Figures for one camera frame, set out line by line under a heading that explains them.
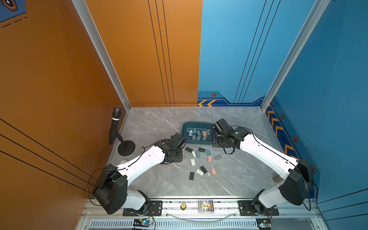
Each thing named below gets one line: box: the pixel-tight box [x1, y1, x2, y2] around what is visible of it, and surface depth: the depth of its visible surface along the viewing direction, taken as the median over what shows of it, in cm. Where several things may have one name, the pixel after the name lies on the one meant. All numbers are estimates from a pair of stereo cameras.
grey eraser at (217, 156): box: [213, 153, 222, 161], surface depth 93 cm
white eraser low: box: [195, 168, 204, 177], surface depth 87 cm
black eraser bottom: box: [188, 171, 195, 181], surface depth 86 cm
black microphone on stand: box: [108, 106, 122, 146], surface depth 80 cm
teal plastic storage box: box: [181, 121, 216, 146], surface depth 104 cm
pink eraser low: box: [210, 166, 217, 175], surface depth 87 cm
